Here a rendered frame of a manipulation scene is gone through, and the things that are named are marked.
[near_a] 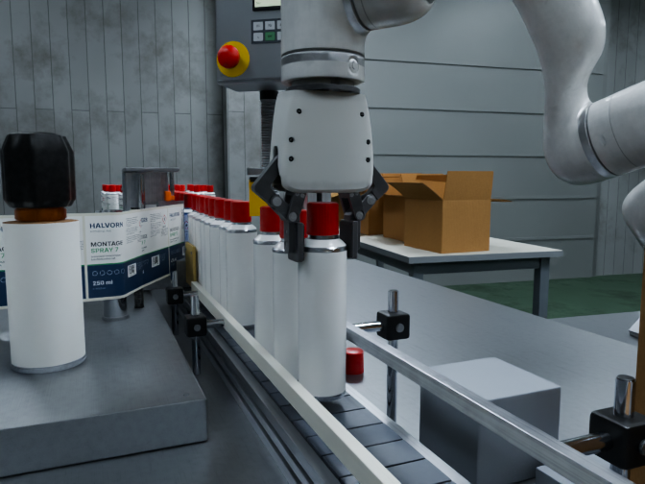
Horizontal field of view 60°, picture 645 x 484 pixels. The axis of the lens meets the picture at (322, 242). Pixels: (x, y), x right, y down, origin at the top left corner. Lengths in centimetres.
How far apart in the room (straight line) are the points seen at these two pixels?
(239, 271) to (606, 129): 59
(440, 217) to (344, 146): 203
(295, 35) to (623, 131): 52
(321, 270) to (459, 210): 207
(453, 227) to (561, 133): 169
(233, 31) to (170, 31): 431
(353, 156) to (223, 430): 35
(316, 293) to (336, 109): 18
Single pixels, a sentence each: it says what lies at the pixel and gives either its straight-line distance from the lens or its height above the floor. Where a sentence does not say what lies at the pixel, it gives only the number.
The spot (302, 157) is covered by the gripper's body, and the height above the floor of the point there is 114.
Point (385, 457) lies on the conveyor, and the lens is 52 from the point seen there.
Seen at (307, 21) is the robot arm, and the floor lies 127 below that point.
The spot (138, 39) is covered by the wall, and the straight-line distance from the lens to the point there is 531.
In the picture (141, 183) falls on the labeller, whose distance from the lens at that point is 124.
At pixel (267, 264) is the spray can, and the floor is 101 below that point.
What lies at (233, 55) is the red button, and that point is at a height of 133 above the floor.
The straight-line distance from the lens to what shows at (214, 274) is 100.
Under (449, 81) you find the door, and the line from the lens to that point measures 593.
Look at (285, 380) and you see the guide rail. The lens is 59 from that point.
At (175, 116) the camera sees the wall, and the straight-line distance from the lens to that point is 521.
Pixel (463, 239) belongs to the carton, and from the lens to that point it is 263.
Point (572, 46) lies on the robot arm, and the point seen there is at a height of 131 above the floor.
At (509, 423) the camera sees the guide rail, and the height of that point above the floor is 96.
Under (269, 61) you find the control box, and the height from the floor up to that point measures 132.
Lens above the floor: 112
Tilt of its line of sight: 7 degrees down
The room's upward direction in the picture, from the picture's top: straight up
